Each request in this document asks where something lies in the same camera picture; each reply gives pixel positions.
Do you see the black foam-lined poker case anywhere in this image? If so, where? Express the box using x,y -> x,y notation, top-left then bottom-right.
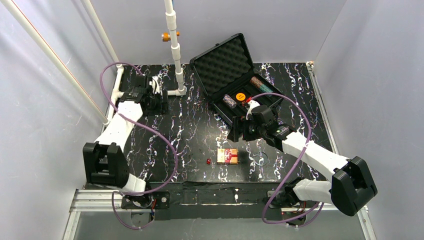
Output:
189,33 -> 282,127

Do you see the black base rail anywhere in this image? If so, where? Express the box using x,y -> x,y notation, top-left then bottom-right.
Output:
121,181 -> 279,221

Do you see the orange dealer button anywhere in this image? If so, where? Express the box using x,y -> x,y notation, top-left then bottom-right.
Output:
235,92 -> 246,102

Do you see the brown teal chip stack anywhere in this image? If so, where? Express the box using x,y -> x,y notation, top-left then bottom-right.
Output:
250,76 -> 274,93

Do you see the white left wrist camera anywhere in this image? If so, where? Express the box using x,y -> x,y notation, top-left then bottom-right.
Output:
149,76 -> 161,94

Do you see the orange clamp on pipe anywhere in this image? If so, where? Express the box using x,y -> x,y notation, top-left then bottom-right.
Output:
161,31 -> 180,42

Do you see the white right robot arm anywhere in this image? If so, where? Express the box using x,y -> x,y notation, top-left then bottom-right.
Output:
227,105 -> 378,216

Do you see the clear plastic disc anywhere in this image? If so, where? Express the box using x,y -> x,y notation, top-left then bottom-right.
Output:
253,151 -> 270,167

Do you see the white PVC pipe frame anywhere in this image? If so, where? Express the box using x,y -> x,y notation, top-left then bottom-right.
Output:
0,0 -> 187,126

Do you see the red playing card box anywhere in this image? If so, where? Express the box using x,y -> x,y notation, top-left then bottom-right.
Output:
216,148 -> 239,165

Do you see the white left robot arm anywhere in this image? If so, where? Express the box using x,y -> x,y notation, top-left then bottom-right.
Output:
82,75 -> 169,193

